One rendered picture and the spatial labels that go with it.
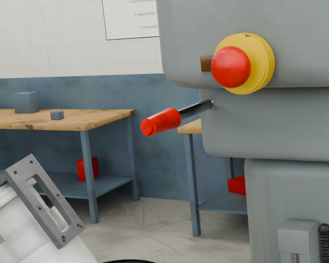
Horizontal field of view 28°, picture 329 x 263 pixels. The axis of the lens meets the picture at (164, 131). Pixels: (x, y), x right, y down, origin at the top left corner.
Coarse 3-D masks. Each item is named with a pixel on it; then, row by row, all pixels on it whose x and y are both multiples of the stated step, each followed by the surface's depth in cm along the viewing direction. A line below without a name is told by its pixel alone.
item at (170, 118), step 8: (200, 104) 77; (208, 104) 79; (160, 112) 71; (168, 112) 71; (176, 112) 72; (184, 112) 74; (192, 112) 76; (200, 112) 78; (144, 120) 69; (152, 120) 68; (160, 120) 69; (168, 120) 70; (176, 120) 71; (144, 128) 69; (152, 128) 68; (160, 128) 69; (168, 128) 71
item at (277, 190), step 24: (264, 168) 82; (288, 168) 81; (312, 168) 79; (264, 192) 83; (288, 192) 81; (312, 192) 79; (264, 216) 84; (288, 216) 82; (312, 216) 80; (264, 240) 84
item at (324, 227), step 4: (324, 224) 68; (320, 228) 68; (324, 228) 67; (328, 228) 67; (320, 232) 68; (324, 232) 67; (328, 232) 67; (320, 236) 68; (324, 236) 67; (328, 236) 67; (320, 240) 68; (324, 240) 67; (328, 240) 68; (320, 244) 68; (324, 244) 68; (328, 244) 68; (320, 248) 68; (324, 248) 68; (328, 248) 68; (320, 252) 68; (324, 252) 68; (328, 252) 68; (320, 256) 68; (324, 256) 68; (328, 256) 68; (320, 260) 68; (324, 260) 68; (328, 260) 68
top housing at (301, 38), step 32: (160, 0) 71; (192, 0) 68; (224, 0) 66; (256, 0) 64; (288, 0) 62; (320, 0) 61; (160, 32) 72; (192, 32) 68; (224, 32) 66; (256, 32) 65; (288, 32) 63; (320, 32) 61; (192, 64) 69; (288, 64) 64; (320, 64) 62
